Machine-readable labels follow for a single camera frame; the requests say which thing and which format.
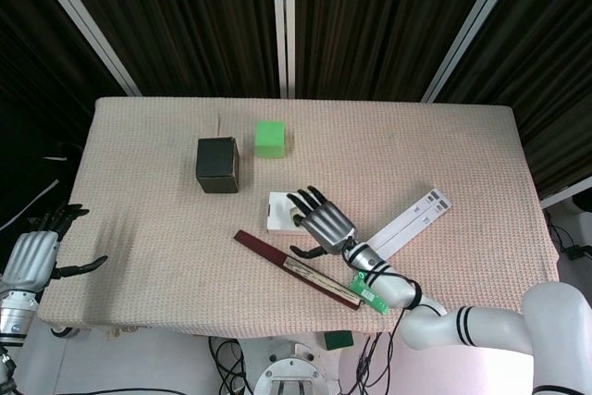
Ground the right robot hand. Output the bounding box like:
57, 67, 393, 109
286, 185, 358, 260

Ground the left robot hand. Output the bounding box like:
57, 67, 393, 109
0, 204, 109, 295

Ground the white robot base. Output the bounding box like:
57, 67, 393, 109
253, 336, 341, 395

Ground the white cardboard box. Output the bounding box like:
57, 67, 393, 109
265, 191, 310, 235

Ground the white striped long box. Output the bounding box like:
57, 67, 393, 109
366, 187, 452, 260

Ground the black cardboard box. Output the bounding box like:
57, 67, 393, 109
195, 136, 242, 195

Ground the dark red book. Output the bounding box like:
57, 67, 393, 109
232, 228, 364, 311

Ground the green foil packet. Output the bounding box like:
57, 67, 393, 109
347, 271, 392, 317

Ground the pink waffle tablecloth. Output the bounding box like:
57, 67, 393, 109
35, 96, 561, 339

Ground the green foam cube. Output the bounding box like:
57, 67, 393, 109
253, 119, 287, 159

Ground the small green block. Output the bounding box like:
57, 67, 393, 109
323, 330, 354, 352

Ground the dark pleated curtain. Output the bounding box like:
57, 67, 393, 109
0, 0, 592, 200

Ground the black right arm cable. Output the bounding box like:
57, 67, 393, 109
353, 259, 424, 345

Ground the black floor cable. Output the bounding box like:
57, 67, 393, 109
207, 335, 253, 395
352, 331, 395, 395

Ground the white metal frame post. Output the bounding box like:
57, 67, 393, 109
32, 0, 142, 97
270, 0, 298, 100
420, 0, 532, 105

